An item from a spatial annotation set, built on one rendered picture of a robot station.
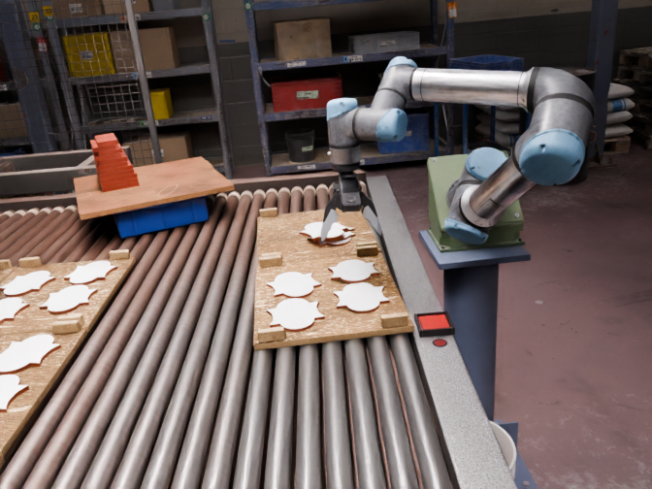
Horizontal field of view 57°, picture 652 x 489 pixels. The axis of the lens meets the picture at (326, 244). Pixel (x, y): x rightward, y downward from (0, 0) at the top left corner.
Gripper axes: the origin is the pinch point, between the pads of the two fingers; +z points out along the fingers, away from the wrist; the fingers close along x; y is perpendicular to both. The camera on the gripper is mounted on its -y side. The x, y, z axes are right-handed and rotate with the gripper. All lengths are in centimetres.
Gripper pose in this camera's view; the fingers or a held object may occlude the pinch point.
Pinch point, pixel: (351, 240)
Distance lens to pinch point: 154.2
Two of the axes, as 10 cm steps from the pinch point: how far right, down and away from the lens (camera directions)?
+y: -0.7, -3.8, 9.2
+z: 0.8, 9.2, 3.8
